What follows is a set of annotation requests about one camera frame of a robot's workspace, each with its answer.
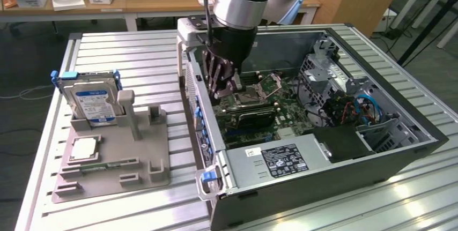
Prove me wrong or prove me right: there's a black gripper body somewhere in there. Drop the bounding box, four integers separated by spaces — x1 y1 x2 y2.
206 26 258 74

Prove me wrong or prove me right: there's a nvidia graphics card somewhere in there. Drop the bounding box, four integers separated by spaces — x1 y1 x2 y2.
217 105 277 131

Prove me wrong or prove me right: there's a cpu socket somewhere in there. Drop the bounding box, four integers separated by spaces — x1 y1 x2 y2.
236 85 268 106

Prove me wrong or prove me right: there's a metal socket cover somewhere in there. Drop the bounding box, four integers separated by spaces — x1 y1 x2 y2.
256 72 284 99

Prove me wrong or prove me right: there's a blue card retainer strip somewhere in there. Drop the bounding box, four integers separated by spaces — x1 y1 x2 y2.
194 107 216 157

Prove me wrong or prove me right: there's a green motherboard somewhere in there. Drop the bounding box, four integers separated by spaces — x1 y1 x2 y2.
206 66 320 148

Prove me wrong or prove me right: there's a silver chipset heat sink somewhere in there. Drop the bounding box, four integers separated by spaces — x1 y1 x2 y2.
277 129 301 138

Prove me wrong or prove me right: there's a metal disk bay cage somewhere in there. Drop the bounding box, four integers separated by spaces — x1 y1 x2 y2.
298 39 356 108

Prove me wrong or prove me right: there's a grey power supply unit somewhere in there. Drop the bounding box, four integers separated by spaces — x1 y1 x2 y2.
225 133 334 188

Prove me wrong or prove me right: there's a hard disk in blue caddy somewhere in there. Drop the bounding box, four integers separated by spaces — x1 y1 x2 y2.
50 69 125 128

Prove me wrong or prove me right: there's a blue case latch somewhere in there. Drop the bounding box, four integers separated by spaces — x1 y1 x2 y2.
201 170 221 183

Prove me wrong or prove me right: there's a black shroud box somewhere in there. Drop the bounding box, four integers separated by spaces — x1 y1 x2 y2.
313 126 377 163

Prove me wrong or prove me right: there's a wooden cabinet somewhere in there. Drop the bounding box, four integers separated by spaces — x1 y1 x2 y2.
306 0 409 38

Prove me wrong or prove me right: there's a silver cpu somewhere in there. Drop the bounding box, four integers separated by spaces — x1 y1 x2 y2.
70 137 101 160

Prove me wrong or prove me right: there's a green ram stick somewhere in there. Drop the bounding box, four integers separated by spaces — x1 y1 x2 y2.
81 162 125 172

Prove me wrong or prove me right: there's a black open pc case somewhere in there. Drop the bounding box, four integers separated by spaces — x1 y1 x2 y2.
177 24 451 230

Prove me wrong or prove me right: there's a white round moulded block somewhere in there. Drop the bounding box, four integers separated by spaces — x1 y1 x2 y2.
51 0 87 11

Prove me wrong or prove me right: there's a grey parts rack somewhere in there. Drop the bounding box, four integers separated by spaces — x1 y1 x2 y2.
53 89 173 204

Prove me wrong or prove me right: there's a black slanted pole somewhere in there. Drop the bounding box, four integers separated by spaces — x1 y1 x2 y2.
396 0 458 68

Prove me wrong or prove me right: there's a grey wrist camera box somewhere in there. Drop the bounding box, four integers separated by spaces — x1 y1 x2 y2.
178 15 220 47

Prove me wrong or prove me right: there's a black camera cable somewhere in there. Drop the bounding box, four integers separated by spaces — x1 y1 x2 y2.
202 0 221 47

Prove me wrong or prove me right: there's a red wire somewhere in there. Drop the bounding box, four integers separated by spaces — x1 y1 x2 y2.
340 101 360 125

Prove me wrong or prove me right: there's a blue wire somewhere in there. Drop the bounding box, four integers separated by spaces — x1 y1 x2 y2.
354 94 387 124

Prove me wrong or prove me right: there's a white floor cable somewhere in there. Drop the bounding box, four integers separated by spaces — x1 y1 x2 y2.
0 85 55 100

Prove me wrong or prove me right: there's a white table frame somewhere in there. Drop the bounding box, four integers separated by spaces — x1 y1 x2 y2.
391 0 458 49

